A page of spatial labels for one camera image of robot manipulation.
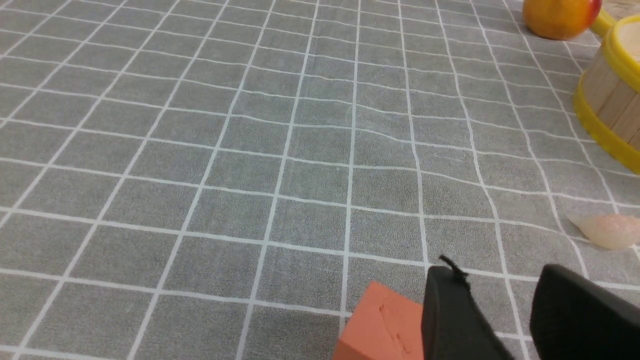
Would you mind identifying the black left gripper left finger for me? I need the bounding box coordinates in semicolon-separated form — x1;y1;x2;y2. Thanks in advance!
421;255;514;360

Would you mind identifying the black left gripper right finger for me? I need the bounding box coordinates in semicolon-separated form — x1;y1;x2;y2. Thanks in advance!
529;264;640;360

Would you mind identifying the pink dumpling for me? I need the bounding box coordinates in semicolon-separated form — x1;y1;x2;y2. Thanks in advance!
568;213;640;251

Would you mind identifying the bamboo steamer tray yellow rim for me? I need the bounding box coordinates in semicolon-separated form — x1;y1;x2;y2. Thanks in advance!
573;14;640;174

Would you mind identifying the woven bamboo steamer lid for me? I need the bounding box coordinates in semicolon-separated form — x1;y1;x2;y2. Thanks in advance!
590;7;618;38

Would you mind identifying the orange foam block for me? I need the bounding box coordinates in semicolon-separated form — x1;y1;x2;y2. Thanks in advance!
333;281;425;360

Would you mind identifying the orange red toy pear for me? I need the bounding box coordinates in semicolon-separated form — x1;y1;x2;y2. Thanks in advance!
522;0;602;41

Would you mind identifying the grey white-grid tablecloth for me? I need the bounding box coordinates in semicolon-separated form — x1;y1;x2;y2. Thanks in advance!
0;0;639;360

